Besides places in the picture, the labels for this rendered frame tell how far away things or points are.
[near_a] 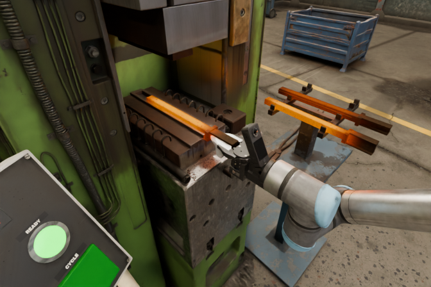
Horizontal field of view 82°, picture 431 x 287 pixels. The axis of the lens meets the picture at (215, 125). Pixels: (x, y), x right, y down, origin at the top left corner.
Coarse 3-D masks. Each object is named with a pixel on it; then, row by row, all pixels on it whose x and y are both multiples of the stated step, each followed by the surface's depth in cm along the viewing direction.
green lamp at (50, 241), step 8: (40, 232) 37; (48, 232) 38; (56, 232) 39; (64, 232) 40; (40, 240) 37; (48, 240) 37; (56, 240) 38; (64, 240) 39; (40, 248) 36; (48, 248) 37; (56, 248) 38; (40, 256) 36; (48, 256) 37
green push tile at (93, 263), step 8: (88, 248) 42; (96, 248) 43; (88, 256) 41; (96, 256) 42; (104, 256) 43; (80, 264) 40; (88, 264) 41; (96, 264) 42; (104, 264) 43; (112, 264) 44; (72, 272) 39; (80, 272) 40; (88, 272) 40; (96, 272) 42; (104, 272) 43; (112, 272) 44; (64, 280) 38; (72, 280) 38; (80, 280) 39; (88, 280) 40; (96, 280) 41; (104, 280) 42; (112, 280) 43
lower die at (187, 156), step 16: (128, 96) 99; (160, 96) 98; (128, 112) 90; (144, 112) 88; (160, 112) 88; (192, 112) 88; (160, 128) 82; (176, 128) 80; (192, 128) 78; (224, 128) 83; (160, 144) 76; (176, 144) 75; (192, 144) 73; (208, 144) 80; (176, 160) 73; (192, 160) 77
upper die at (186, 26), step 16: (224, 0) 60; (112, 16) 64; (128, 16) 59; (144, 16) 54; (160, 16) 51; (176, 16) 52; (192, 16) 55; (208, 16) 59; (224, 16) 63; (112, 32) 68; (128, 32) 62; (144, 32) 57; (160, 32) 53; (176, 32) 54; (192, 32) 57; (208, 32) 61; (224, 32) 65; (160, 48) 55; (176, 48) 55
